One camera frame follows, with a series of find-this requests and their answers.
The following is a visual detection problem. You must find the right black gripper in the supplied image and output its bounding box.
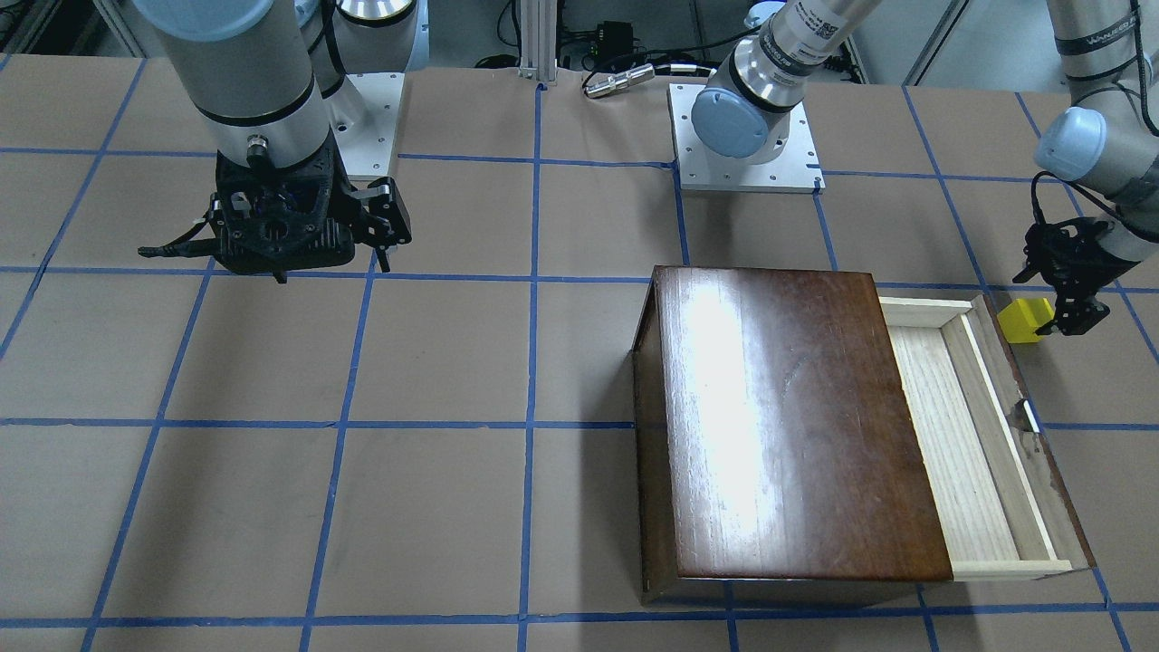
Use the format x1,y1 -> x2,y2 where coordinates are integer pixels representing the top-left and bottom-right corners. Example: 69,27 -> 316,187
139,145 -> 413,281

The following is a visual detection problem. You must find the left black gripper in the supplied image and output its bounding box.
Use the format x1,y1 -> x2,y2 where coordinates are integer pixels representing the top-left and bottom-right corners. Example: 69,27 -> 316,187
1011,217 -> 1138,337

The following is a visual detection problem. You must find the yellow block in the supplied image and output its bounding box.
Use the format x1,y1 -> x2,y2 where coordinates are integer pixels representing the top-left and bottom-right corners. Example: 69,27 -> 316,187
996,296 -> 1055,345

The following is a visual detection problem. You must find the light wooden drawer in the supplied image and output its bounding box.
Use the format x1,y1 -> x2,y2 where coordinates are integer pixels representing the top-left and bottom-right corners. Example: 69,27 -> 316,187
880,296 -> 1098,583

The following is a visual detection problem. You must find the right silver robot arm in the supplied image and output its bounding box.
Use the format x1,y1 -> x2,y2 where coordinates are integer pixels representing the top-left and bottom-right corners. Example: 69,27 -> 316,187
134,1 -> 429,283

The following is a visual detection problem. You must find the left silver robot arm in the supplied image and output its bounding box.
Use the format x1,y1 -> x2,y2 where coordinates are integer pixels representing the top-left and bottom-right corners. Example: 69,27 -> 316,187
690,1 -> 1158,337

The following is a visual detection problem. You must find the dark wooden drawer cabinet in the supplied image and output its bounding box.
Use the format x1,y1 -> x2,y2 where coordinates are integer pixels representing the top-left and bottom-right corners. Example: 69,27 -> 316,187
632,265 -> 953,608

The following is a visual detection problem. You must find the black power adapter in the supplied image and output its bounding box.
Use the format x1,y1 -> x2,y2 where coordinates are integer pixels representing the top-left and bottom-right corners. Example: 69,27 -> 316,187
591,21 -> 635,61

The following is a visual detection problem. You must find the silver cylindrical connector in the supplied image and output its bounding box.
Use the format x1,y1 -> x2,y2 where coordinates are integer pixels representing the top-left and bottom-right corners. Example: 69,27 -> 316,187
582,63 -> 656,100

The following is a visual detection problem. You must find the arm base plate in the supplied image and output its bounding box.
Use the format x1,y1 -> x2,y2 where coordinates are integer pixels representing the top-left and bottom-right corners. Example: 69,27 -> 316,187
325,72 -> 406,181
668,83 -> 826,195

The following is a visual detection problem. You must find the aluminium frame post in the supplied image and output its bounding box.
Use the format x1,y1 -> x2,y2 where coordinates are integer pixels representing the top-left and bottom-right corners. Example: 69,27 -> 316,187
513,0 -> 560,87

